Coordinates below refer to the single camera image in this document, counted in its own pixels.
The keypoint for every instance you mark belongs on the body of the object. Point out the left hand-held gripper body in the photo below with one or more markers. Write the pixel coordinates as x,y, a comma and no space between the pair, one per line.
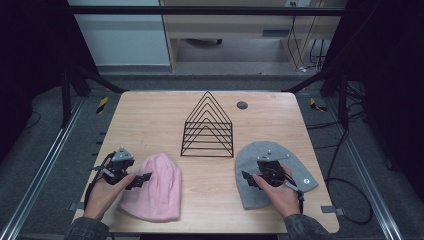
119,163

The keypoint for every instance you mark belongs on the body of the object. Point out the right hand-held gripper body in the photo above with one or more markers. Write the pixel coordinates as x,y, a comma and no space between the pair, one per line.
272,168

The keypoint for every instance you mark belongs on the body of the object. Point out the pink beanie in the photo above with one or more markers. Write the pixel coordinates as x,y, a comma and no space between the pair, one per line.
156,188

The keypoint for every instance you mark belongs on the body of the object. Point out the grey beanie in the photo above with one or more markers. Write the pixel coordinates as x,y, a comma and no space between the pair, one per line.
301,170

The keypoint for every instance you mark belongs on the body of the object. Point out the person's right hand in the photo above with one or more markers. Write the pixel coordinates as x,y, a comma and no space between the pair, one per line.
280,196

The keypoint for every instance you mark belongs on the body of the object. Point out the person's left hand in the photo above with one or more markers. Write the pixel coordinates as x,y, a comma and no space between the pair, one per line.
104,195

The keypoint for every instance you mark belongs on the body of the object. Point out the yellow black floor tape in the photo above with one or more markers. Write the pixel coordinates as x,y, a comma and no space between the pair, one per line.
102,105
316,105

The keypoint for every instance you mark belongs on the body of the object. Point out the grey round table grommet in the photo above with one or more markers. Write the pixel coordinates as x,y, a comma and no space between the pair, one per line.
242,105

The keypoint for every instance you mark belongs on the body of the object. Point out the black metal stand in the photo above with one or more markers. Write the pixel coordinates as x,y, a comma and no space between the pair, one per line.
342,100
66,96

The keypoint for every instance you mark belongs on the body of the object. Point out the white cabinet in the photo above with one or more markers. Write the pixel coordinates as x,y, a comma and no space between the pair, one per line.
123,40

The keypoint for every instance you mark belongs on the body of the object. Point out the light wooden desk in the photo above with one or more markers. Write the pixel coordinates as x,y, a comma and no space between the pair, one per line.
230,28

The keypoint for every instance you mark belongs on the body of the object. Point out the grey table bracket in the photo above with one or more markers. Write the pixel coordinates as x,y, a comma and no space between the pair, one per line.
76,206
331,210

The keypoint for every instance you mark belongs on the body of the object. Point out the aluminium floor rail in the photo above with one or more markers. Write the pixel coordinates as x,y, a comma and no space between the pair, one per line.
43,166
363,166

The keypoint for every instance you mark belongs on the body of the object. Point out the black frame crossbar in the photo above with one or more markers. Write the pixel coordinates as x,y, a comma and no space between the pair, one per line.
200,10

